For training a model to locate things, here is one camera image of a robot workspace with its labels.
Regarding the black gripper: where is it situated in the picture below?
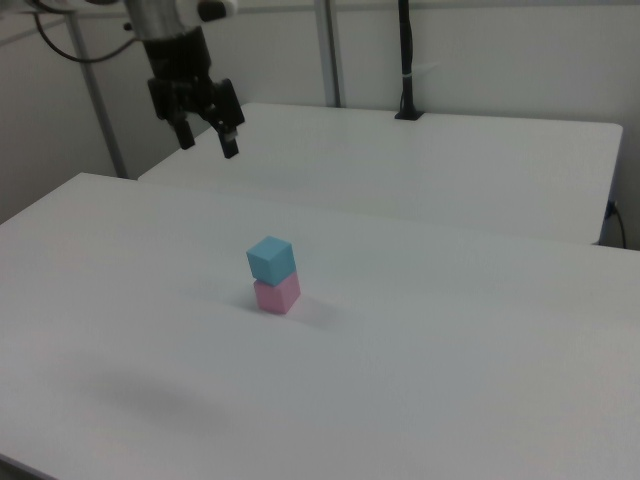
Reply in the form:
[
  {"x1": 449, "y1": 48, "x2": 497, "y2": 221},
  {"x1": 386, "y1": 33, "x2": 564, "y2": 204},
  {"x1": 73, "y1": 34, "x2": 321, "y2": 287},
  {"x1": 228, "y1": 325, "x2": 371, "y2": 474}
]
[{"x1": 142, "y1": 24, "x2": 247, "y2": 161}]

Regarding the blue cube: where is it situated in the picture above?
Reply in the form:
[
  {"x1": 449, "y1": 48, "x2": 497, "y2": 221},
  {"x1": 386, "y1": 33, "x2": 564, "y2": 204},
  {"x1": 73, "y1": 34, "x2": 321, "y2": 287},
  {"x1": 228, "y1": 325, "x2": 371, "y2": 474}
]
[{"x1": 245, "y1": 235, "x2": 294, "y2": 287}]

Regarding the pink cube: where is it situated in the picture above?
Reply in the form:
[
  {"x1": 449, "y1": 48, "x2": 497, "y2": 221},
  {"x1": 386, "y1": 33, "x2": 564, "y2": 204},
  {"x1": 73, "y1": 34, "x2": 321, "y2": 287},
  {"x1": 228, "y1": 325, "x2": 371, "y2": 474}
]
[{"x1": 252, "y1": 272, "x2": 302, "y2": 316}]

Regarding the white side table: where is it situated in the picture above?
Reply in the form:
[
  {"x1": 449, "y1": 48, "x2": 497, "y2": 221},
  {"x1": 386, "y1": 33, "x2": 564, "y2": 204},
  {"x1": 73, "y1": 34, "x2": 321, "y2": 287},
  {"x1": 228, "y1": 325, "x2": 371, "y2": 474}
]
[{"x1": 137, "y1": 102, "x2": 624, "y2": 246}]

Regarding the grey aluminium frame post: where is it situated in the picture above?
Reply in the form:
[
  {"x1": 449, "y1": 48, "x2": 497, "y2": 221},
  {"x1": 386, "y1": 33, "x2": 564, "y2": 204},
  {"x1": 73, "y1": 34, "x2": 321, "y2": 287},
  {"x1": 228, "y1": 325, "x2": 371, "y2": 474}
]
[
  {"x1": 313, "y1": 0, "x2": 347, "y2": 108},
  {"x1": 64, "y1": 14, "x2": 129, "y2": 180}
]

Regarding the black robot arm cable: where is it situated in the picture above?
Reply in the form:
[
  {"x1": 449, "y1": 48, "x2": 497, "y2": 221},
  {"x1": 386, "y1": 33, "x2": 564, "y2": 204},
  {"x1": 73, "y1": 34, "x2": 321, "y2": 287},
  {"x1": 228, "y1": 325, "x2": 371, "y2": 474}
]
[{"x1": 32, "y1": 11, "x2": 140, "y2": 64}]

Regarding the black camera pole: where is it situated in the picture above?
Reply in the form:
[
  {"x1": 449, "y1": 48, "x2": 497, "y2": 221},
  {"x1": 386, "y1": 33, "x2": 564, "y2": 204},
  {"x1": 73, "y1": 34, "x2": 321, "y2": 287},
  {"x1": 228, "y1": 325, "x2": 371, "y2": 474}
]
[{"x1": 394, "y1": 0, "x2": 426, "y2": 122}]

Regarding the black power cable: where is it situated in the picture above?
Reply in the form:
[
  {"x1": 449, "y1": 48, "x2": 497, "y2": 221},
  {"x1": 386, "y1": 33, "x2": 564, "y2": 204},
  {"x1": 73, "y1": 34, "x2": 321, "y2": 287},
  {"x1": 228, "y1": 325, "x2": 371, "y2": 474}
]
[{"x1": 606, "y1": 199, "x2": 627, "y2": 249}]

